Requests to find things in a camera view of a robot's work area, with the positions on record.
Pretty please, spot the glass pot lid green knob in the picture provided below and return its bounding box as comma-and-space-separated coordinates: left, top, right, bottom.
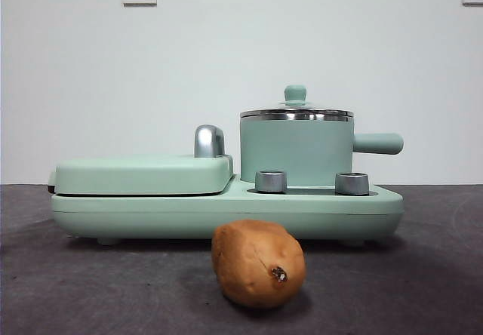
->
239, 84, 355, 119

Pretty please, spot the brown potato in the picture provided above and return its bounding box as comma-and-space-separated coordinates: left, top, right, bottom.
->
210, 219, 307, 310

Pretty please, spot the mint green griddle lid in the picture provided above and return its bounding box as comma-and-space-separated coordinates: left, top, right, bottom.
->
47, 153, 235, 196

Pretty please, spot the silver control knob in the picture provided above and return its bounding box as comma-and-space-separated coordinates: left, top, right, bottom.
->
254, 169, 288, 194
334, 171, 370, 196

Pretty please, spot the mint green breakfast maker base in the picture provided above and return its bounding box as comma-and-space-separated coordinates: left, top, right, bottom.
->
51, 172, 405, 246

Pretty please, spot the chrome griddle lid handle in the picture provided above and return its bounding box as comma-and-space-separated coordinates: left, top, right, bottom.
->
193, 124, 228, 159

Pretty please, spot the mint green pot with handle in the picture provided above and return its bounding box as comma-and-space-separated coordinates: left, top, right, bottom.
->
238, 114, 405, 185

